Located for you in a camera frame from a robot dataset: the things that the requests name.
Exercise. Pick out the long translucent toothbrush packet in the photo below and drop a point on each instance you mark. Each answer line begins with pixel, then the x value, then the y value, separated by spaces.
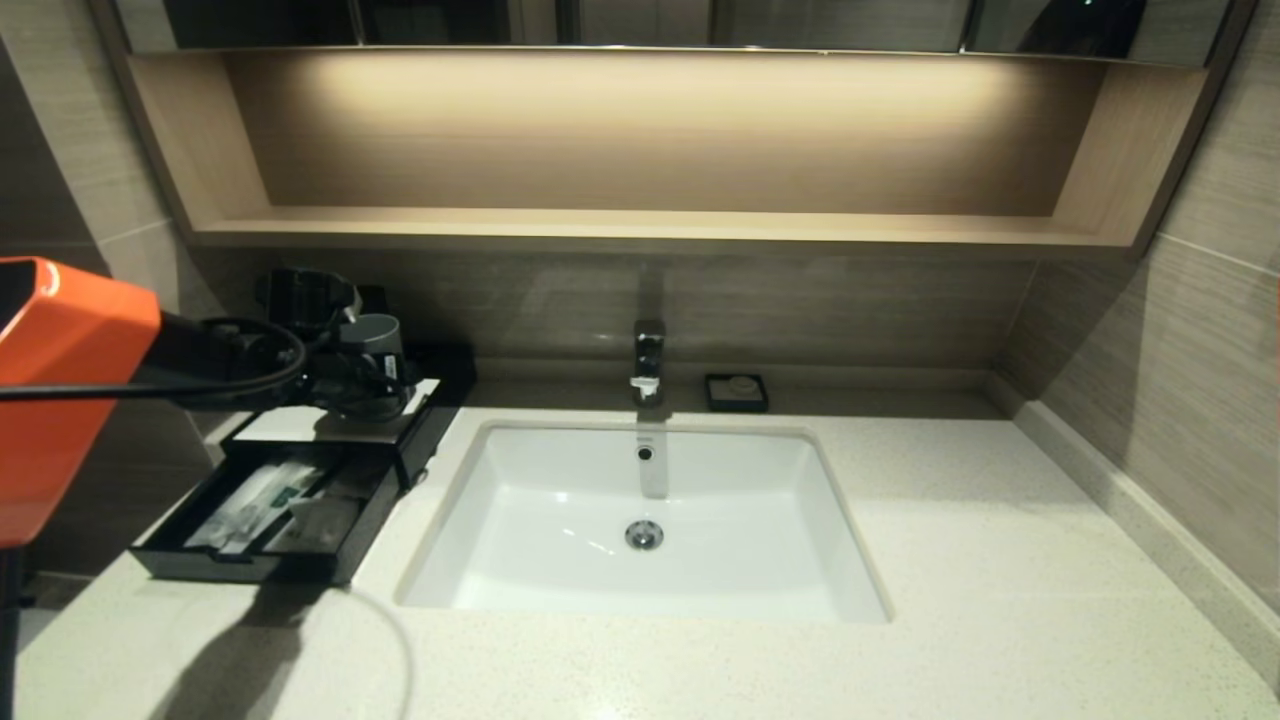
pixel 235 512

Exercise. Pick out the black box with white lid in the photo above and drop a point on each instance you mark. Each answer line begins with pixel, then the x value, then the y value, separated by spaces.
pixel 430 400

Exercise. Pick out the black drawer with toiletries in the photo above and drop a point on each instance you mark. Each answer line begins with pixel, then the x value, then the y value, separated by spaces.
pixel 340 570

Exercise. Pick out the white folded sachet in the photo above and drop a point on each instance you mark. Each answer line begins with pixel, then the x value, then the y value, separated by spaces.
pixel 325 522

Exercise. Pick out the white sink basin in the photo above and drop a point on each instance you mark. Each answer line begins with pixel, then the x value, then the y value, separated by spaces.
pixel 560 500

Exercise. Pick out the chrome sink drain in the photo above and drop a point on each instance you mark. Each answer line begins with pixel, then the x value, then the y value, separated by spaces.
pixel 645 535

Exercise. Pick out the mirror cabinet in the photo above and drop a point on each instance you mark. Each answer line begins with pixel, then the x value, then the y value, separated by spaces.
pixel 850 22

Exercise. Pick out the translucent packet with green band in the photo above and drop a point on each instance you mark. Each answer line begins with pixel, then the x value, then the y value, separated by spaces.
pixel 275 500

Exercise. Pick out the chrome faucet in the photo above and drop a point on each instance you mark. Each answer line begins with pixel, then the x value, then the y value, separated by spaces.
pixel 648 358

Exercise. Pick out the light wooden wall shelf niche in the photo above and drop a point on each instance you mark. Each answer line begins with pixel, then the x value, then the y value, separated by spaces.
pixel 650 228

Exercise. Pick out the small round soap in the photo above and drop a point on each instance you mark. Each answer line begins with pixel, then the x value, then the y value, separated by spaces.
pixel 741 385

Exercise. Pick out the black soap dish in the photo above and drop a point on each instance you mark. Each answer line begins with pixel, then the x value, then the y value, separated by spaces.
pixel 715 403

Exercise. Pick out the grey plastic cup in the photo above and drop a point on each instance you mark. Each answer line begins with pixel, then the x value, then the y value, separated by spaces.
pixel 375 330

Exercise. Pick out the black and orange left arm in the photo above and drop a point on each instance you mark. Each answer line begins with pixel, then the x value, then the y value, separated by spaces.
pixel 70 390

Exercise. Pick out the black cup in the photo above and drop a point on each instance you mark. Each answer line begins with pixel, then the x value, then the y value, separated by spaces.
pixel 373 298

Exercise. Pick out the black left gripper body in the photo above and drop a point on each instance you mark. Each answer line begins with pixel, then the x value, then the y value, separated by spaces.
pixel 350 385

